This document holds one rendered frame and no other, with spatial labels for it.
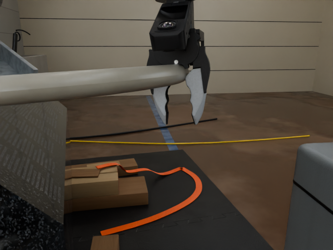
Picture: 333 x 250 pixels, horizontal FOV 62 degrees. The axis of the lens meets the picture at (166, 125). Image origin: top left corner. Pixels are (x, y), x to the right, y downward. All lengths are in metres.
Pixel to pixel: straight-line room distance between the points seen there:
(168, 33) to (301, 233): 0.34
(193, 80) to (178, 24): 0.11
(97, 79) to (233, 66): 6.04
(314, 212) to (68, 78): 0.36
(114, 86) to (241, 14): 6.09
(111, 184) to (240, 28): 5.11
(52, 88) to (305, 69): 6.92
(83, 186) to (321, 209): 1.51
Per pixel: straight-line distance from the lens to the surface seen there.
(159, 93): 0.46
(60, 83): 0.30
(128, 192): 1.83
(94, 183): 1.78
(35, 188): 0.77
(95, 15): 5.92
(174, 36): 0.36
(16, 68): 0.87
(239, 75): 6.40
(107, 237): 1.43
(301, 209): 0.47
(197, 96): 0.45
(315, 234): 0.46
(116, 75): 0.32
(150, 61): 0.46
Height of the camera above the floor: 0.99
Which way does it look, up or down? 16 degrees down
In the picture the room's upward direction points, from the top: straight up
